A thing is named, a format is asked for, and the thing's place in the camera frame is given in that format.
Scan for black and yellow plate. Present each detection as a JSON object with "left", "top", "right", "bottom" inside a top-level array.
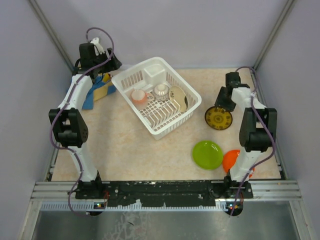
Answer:
[{"left": 204, "top": 106, "right": 233, "bottom": 131}]

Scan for blue and yellow cloth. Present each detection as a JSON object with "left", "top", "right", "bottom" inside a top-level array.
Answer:
[{"left": 82, "top": 73, "right": 116, "bottom": 110}]

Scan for pink ceramic mug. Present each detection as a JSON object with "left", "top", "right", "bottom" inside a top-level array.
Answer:
[{"left": 130, "top": 89, "right": 155, "bottom": 105}]

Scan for cream plate with black marks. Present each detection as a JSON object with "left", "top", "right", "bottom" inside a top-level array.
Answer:
[{"left": 169, "top": 86, "right": 189, "bottom": 113}]

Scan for white patterned small bowl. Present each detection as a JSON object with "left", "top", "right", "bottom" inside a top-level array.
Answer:
[{"left": 152, "top": 83, "right": 169, "bottom": 102}]

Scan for green plate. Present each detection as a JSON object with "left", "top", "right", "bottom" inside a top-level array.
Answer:
[{"left": 191, "top": 140, "right": 224, "bottom": 170}]

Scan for orange plate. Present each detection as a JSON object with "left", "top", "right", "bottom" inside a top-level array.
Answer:
[{"left": 221, "top": 149, "right": 256, "bottom": 178}]

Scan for white plastic dish rack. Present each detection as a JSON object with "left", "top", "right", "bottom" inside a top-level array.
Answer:
[{"left": 111, "top": 57, "right": 202, "bottom": 140}]

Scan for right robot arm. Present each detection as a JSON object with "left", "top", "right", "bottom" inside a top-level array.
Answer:
[{"left": 215, "top": 72, "right": 278, "bottom": 198}]

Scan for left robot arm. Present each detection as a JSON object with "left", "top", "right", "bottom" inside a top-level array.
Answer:
[{"left": 48, "top": 38, "right": 122, "bottom": 199}]

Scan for black mounting base plate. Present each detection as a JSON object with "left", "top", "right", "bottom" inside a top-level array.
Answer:
[{"left": 74, "top": 176, "right": 254, "bottom": 207}]

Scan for aluminium frame rail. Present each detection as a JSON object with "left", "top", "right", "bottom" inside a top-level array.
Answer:
[{"left": 30, "top": 180, "right": 302, "bottom": 213}]

